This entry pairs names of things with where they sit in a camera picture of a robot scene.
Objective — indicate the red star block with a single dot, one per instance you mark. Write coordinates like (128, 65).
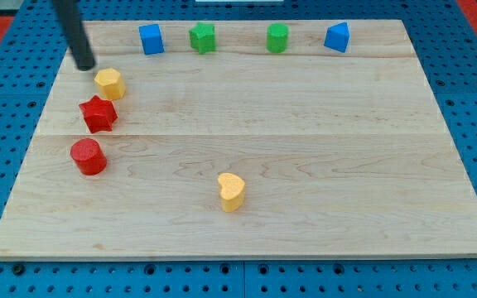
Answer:
(99, 114)

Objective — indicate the blue cube block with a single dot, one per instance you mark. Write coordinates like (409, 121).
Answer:
(151, 39)

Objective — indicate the red cylinder block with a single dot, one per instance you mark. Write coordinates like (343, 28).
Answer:
(88, 156)

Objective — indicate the yellow hexagon block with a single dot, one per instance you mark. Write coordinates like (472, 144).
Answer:
(110, 84)

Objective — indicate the green cylinder block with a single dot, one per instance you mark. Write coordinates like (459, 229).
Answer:
(277, 37)

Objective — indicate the yellow heart block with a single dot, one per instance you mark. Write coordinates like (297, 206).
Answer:
(231, 191)

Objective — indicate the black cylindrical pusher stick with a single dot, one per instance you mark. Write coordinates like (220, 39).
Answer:
(70, 20)

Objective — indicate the light wooden board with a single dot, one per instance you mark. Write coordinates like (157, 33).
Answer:
(345, 156)

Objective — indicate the green star block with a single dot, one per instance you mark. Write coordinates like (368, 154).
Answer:
(202, 37)

